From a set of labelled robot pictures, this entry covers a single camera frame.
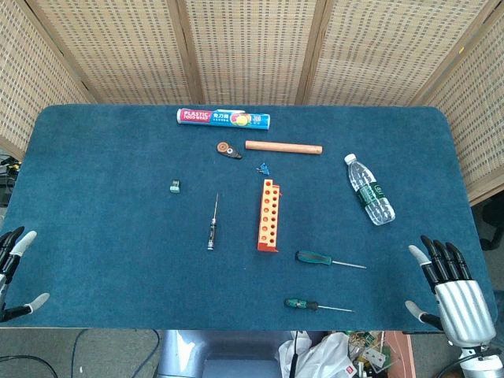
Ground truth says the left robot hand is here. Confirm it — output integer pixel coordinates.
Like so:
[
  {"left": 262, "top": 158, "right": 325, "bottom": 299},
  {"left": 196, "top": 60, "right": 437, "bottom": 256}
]
[{"left": 0, "top": 226, "right": 50, "bottom": 323}]

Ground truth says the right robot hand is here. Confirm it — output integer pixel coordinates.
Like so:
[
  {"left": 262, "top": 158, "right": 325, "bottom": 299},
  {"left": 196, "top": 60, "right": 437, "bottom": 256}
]
[{"left": 404, "top": 235, "right": 496, "bottom": 348}]

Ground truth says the long teal black screwdriver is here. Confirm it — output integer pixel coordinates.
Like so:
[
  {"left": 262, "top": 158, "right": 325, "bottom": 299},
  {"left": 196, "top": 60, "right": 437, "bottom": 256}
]
[{"left": 295, "top": 250, "right": 368, "bottom": 270}]

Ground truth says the short green black screwdriver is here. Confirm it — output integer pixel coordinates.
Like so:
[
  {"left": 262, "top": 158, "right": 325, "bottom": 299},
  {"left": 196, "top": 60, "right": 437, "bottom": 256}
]
[{"left": 283, "top": 298, "right": 355, "bottom": 314}]

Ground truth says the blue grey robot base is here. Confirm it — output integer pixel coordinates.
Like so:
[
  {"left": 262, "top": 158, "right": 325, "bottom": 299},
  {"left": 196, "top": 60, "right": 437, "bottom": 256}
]
[{"left": 156, "top": 329, "right": 285, "bottom": 378}]

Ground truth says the orange screwdriver holder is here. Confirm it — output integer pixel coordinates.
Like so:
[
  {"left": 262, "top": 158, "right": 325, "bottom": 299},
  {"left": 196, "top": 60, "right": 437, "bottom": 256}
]
[{"left": 256, "top": 179, "right": 284, "bottom": 253}]

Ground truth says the black office chair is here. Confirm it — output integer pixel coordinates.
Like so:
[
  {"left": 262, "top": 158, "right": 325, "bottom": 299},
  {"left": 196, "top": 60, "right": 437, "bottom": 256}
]
[{"left": 479, "top": 196, "right": 504, "bottom": 251}]

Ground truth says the pile of circuit boards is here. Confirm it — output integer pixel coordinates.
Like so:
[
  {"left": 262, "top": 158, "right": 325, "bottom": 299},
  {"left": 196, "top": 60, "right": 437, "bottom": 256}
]
[{"left": 346, "top": 330, "right": 395, "bottom": 373}]

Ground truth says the blue carpet table mat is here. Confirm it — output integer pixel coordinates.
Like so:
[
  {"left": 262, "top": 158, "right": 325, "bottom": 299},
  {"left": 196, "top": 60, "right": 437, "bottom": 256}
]
[{"left": 0, "top": 104, "right": 499, "bottom": 332}]

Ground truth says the clear water bottle green label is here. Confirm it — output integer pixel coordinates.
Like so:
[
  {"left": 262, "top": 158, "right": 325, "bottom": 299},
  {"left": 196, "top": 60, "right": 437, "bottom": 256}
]
[{"left": 343, "top": 153, "right": 396, "bottom": 227}]

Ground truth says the white plastic bag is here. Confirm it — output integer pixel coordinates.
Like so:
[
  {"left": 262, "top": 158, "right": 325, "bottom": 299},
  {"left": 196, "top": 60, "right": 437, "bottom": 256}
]
[{"left": 278, "top": 332, "right": 358, "bottom": 378}]

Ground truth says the black precision screwdriver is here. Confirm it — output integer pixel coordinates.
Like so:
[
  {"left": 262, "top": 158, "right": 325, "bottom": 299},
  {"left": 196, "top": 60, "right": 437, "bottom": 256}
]
[{"left": 206, "top": 192, "right": 220, "bottom": 251}]

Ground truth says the orange black correction tape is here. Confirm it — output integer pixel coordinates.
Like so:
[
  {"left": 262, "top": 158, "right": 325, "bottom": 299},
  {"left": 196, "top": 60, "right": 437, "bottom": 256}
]
[{"left": 216, "top": 141, "right": 243, "bottom": 160}]

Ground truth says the wooden dowel rod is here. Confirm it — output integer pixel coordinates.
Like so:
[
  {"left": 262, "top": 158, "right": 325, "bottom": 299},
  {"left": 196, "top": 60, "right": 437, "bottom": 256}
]
[{"left": 244, "top": 139, "right": 324, "bottom": 156}]

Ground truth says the plastic food wrap box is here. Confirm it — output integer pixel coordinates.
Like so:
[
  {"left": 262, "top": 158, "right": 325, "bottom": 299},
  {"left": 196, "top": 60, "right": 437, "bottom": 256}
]
[{"left": 176, "top": 108, "right": 272, "bottom": 131}]

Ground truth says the woven rattan folding screen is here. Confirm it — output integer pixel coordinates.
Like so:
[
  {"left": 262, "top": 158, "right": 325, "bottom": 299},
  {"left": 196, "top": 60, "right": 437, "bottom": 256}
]
[{"left": 0, "top": 0, "right": 504, "bottom": 206}]

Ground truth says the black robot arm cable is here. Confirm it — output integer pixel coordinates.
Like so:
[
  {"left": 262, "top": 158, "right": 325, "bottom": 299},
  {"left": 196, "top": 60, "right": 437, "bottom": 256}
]
[{"left": 437, "top": 348, "right": 484, "bottom": 378}]

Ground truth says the cables and equipment clutter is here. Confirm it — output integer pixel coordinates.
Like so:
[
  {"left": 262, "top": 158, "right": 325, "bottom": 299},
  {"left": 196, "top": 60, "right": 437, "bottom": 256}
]
[{"left": 0, "top": 155, "right": 19, "bottom": 208}]

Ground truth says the black floor cable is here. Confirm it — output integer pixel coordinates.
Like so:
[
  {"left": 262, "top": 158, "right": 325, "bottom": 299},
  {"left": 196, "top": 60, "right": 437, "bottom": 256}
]
[{"left": 0, "top": 354, "right": 66, "bottom": 378}]

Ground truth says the dark blue floor cable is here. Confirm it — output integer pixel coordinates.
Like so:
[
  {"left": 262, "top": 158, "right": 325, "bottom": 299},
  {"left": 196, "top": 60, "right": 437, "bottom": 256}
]
[{"left": 69, "top": 328, "right": 161, "bottom": 375}]

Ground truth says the thin black hanging cable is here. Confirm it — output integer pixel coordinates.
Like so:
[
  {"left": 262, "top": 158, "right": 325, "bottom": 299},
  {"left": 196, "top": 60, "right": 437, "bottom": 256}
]
[{"left": 290, "top": 330, "right": 299, "bottom": 378}]

